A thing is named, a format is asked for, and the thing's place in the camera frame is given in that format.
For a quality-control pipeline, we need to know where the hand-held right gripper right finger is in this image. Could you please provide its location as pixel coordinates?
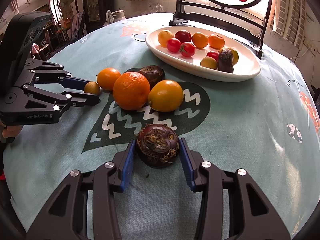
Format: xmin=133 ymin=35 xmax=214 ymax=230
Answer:
xmin=179 ymin=137 xmax=292 ymax=240

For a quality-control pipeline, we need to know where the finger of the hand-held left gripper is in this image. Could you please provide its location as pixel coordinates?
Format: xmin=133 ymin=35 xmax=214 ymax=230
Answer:
xmin=22 ymin=59 xmax=87 ymax=91
xmin=5 ymin=84 xmax=101 ymax=112

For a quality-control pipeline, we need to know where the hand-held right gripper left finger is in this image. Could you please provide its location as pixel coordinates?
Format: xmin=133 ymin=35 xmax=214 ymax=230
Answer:
xmin=25 ymin=139 xmax=137 ymax=240

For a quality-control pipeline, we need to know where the small yellow-green kumquat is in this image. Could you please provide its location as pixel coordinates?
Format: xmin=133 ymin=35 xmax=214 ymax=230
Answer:
xmin=84 ymin=81 xmax=101 ymax=96

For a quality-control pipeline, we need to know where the small yellow-orange citrus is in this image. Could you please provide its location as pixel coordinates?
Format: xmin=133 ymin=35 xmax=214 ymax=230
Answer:
xmin=158 ymin=30 xmax=175 ymax=47

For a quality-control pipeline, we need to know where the white oval plate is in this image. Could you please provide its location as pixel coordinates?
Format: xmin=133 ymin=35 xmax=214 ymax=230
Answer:
xmin=145 ymin=26 xmax=261 ymax=82

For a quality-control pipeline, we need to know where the small yellow round fruit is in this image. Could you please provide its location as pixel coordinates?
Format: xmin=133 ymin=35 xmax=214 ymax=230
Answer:
xmin=200 ymin=56 xmax=218 ymax=70

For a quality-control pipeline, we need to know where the red tomato with calyx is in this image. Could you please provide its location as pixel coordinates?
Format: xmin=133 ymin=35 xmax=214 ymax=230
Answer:
xmin=179 ymin=42 xmax=196 ymax=57

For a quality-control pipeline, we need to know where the dark red plum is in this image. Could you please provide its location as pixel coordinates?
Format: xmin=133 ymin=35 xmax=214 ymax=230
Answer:
xmin=174 ymin=30 xmax=192 ymax=43

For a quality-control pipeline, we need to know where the yellow lemon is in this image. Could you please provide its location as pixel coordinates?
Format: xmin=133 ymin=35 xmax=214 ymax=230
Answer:
xmin=220 ymin=47 xmax=239 ymax=66

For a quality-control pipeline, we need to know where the medium orange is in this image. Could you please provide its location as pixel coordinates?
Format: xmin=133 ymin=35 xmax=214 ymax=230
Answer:
xmin=192 ymin=32 xmax=209 ymax=49

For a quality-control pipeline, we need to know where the orange mandarin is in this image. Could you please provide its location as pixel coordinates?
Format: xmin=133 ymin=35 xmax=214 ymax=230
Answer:
xmin=208 ymin=33 xmax=225 ymax=50

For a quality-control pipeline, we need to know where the person's left hand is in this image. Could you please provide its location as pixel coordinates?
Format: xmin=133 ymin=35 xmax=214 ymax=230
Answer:
xmin=0 ymin=125 xmax=23 ymax=143

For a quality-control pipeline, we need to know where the small orange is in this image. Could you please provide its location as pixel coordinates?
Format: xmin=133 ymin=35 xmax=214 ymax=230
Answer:
xmin=97 ymin=67 xmax=122 ymax=91

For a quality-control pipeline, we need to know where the large orange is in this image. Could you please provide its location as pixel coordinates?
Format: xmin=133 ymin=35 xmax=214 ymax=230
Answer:
xmin=113 ymin=72 xmax=151 ymax=111

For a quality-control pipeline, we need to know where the standing fan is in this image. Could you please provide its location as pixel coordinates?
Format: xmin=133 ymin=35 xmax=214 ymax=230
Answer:
xmin=59 ymin=0 xmax=75 ymax=18

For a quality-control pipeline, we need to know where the light blue printed tablecloth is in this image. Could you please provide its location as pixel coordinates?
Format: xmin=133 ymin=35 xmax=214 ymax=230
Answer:
xmin=2 ymin=12 xmax=320 ymax=240

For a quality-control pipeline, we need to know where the large yellow-orange citrus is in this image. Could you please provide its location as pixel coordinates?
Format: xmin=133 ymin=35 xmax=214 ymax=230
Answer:
xmin=148 ymin=80 xmax=184 ymax=112

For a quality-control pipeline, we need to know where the dark framed picture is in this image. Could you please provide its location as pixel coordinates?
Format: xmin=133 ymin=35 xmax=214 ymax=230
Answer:
xmin=84 ymin=0 xmax=103 ymax=27

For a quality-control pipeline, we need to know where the white kettle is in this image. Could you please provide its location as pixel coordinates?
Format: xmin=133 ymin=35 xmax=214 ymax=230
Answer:
xmin=106 ymin=10 xmax=125 ymax=26

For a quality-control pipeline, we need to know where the white wall socket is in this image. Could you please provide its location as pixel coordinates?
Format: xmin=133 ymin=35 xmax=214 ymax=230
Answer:
xmin=303 ymin=38 xmax=316 ymax=53

